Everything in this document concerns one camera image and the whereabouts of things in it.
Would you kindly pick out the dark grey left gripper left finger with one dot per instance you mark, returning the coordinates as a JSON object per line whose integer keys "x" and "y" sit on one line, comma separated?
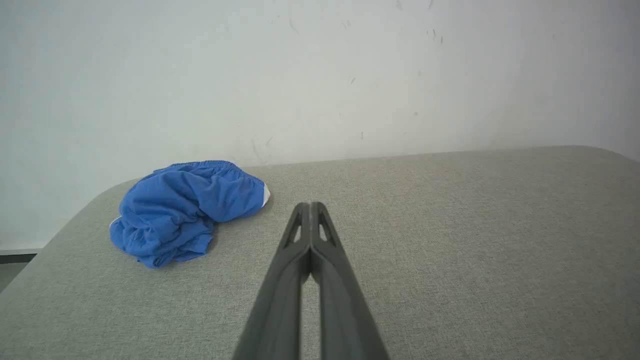
{"x": 280, "y": 300}

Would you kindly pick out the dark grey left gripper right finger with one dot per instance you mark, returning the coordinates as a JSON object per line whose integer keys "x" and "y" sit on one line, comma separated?
{"x": 345, "y": 310}

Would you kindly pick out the blue shorts with white trim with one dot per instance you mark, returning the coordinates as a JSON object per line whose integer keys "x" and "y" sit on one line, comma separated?
{"x": 175, "y": 210}

